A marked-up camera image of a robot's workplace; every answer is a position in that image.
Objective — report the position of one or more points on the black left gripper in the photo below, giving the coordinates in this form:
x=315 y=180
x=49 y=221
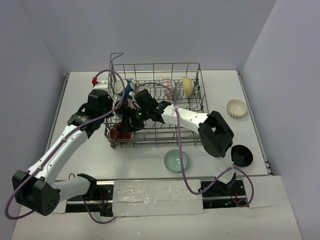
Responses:
x=103 y=106

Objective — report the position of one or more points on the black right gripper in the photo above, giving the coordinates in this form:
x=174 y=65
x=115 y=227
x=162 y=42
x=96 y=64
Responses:
x=125 y=125

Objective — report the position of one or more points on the white ceramic bowl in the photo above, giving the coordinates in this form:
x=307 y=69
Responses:
x=121 y=138

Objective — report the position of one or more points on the brown rimmed cream bowl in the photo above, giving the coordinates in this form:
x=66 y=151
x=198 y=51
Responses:
x=124 y=106

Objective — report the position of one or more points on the dark teal white bowl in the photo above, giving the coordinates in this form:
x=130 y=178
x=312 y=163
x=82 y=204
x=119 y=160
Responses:
x=125 y=87

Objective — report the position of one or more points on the blue inside red patterned bowl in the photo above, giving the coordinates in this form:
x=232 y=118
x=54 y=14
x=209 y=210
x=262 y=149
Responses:
x=169 y=87

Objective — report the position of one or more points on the yellow dotted bowl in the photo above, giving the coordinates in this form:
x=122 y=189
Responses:
x=188 y=86

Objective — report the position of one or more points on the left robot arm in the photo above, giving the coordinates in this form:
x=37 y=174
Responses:
x=37 y=188

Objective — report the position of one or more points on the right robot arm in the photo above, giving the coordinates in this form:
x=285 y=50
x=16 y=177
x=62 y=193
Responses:
x=215 y=134

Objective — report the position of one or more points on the light green ceramic bowl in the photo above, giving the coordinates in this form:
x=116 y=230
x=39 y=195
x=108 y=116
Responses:
x=172 y=161

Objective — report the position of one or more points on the white bowl orange rim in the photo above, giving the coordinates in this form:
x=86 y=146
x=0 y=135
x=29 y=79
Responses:
x=236 y=108

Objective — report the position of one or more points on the black ceramic bowl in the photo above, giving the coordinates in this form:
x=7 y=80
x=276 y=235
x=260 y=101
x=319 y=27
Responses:
x=241 y=156

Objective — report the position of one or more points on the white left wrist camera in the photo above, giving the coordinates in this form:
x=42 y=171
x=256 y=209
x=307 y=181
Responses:
x=100 y=84

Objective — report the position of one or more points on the grey wire dish rack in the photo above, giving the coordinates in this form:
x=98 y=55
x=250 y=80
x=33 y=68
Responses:
x=148 y=76

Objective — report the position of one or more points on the aluminium mounting rail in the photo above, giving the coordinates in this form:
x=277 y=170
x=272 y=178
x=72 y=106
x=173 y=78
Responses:
x=180 y=178

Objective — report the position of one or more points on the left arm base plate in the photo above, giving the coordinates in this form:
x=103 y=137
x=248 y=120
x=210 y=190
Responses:
x=101 y=201

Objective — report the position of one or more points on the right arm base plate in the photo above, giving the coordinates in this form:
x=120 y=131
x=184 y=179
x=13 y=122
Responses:
x=222 y=195

